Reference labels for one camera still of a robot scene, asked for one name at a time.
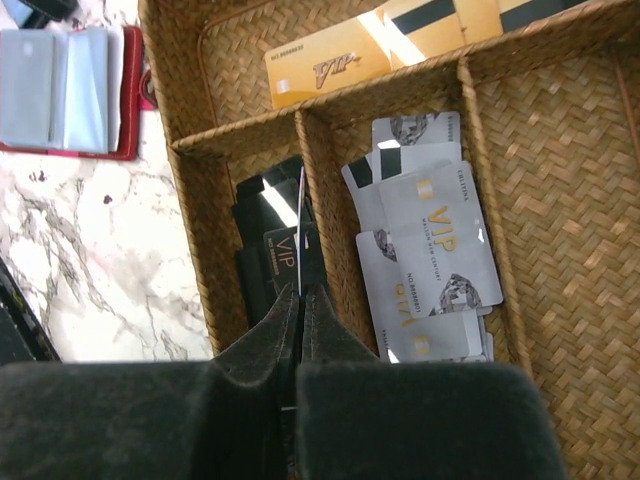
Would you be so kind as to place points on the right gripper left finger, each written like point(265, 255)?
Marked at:
point(216, 419)

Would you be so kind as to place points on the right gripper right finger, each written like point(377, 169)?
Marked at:
point(360, 418)

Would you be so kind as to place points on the dark credit card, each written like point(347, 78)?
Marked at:
point(299, 237)
point(281, 249)

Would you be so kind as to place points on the red leather card holder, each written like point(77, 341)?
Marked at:
point(72, 93)

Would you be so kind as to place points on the black leather card holder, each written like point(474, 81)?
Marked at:
point(37, 14)

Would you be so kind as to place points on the silver VIP credit card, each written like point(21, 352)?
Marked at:
point(440, 239)

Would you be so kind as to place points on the gold VIP credit card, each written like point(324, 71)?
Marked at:
point(321, 63)

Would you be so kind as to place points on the tan card in tray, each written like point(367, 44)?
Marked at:
point(411, 32)

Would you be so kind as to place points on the woven bamboo organizer tray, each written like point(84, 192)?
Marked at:
point(546, 115)

